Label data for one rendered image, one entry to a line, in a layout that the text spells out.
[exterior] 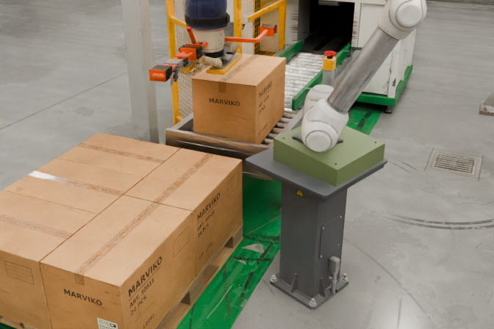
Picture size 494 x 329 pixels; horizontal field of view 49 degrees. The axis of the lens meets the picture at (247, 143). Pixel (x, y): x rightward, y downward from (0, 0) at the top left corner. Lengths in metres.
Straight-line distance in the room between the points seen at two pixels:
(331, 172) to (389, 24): 0.69
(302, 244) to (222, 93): 0.98
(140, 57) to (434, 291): 2.57
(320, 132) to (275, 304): 1.06
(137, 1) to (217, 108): 1.23
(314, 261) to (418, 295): 0.63
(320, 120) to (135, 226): 0.97
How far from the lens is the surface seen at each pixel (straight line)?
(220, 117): 3.21
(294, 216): 2.75
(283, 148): 2.58
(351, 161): 2.49
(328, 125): 2.27
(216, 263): 3.16
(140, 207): 2.71
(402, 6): 2.10
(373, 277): 3.17
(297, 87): 4.27
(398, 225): 3.65
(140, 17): 4.11
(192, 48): 2.71
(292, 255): 2.88
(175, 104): 4.80
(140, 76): 4.24
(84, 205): 2.79
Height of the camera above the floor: 1.94
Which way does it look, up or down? 25 degrees down
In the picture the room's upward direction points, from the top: straight up
